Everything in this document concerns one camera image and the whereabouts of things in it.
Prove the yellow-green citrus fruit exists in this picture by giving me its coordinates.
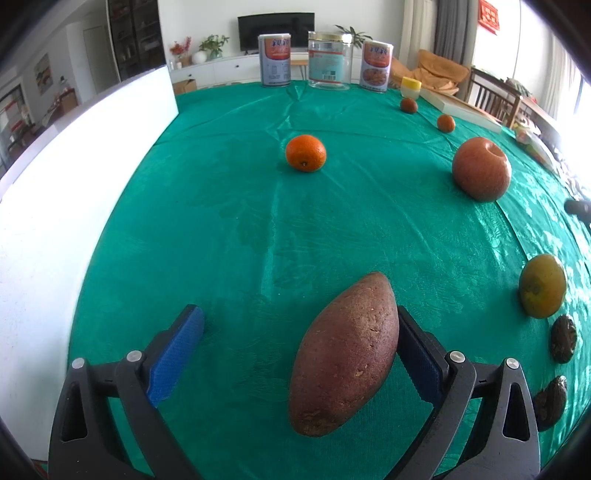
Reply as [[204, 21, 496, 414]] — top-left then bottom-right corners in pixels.
[[518, 254, 567, 319]]

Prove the white cardboard box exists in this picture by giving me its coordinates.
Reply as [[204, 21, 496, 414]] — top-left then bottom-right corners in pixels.
[[0, 67, 178, 460]]

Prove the grey curtain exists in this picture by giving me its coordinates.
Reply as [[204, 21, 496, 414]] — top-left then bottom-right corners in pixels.
[[434, 0, 479, 67]]

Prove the purple sweet potato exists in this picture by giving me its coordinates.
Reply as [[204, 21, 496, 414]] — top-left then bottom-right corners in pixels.
[[288, 272, 400, 437]]

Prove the orange lounge chair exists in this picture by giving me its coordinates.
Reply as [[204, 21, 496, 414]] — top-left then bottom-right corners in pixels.
[[389, 49, 470, 96]]

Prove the red apple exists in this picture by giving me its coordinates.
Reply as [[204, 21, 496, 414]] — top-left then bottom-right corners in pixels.
[[452, 137, 512, 202]]

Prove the red wall decoration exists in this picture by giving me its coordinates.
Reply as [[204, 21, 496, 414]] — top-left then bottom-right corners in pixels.
[[478, 0, 500, 34]]

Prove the white tv cabinet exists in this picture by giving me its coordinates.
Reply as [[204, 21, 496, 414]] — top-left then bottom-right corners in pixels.
[[169, 50, 362, 89]]

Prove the right food tin can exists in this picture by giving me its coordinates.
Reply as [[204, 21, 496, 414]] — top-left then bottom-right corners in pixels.
[[360, 40, 394, 93]]

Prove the wall painting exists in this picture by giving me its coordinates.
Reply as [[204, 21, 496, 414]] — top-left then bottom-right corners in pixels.
[[34, 53, 53, 95]]

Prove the black television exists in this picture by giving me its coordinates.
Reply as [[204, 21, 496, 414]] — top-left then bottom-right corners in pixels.
[[238, 12, 315, 52]]

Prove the brown cardboard box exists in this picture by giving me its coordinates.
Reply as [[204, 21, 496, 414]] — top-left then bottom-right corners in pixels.
[[172, 79, 197, 96]]

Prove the red flower pot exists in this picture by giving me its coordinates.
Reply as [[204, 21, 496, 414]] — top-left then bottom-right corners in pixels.
[[169, 36, 192, 68]]

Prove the green plant right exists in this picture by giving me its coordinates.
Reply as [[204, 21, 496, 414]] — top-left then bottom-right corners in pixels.
[[335, 24, 373, 49]]

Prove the wooden dining chair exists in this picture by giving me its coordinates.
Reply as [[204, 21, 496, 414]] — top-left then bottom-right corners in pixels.
[[464, 67, 523, 128]]

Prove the small brown round fruit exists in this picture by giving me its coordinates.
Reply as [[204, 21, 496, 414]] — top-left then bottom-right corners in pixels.
[[400, 98, 418, 114]]

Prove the left food tin can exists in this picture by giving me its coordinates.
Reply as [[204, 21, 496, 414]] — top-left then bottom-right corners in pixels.
[[257, 33, 291, 87]]

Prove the large orange tangerine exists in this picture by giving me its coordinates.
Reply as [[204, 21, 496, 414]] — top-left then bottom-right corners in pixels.
[[286, 135, 327, 173]]

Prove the green plant left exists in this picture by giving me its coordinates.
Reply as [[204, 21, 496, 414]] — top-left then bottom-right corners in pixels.
[[199, 34, 229, 60]]

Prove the green plant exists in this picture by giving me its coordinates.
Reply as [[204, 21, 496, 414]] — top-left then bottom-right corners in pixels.
[[199, 34, 229, 60], [335, 24, 373, 49]]

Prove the green tablecloth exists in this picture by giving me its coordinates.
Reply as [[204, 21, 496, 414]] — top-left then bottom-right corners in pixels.
[[69, 81, 590, 479]]

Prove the black glass cabinet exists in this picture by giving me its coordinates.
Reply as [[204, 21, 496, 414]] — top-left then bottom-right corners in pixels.
[[105, 0, 165, 81]]

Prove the yellow lidded small jar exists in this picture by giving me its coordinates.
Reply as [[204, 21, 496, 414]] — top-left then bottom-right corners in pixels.
[[400, 76, 422, 100]]

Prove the clear plastic jar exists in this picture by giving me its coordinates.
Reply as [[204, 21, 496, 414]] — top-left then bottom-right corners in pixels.
[[308, 31, 353, 90]]

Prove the small orange tangerine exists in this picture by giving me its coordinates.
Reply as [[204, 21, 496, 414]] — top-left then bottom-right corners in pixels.
[[437, 114, 456, 133]]

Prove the food tin can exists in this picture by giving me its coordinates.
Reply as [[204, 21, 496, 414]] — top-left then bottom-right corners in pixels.
[[360, 40, 394, 93], [257, 33, 291, 87]]

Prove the white-edged book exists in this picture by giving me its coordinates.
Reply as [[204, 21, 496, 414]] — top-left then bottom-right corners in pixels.
[[420, 89, 503, 133]]

